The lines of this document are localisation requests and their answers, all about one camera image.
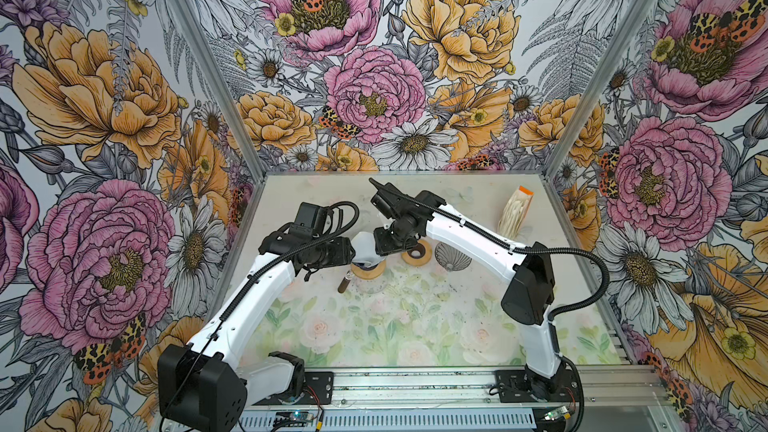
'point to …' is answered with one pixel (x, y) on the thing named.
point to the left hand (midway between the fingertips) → (343, 264)
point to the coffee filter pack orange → (515, 211)
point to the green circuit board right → (552, 415)
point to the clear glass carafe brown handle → (365, 286)
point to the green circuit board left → (294, 416)
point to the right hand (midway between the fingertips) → (386, 257)
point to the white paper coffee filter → (364, 245)
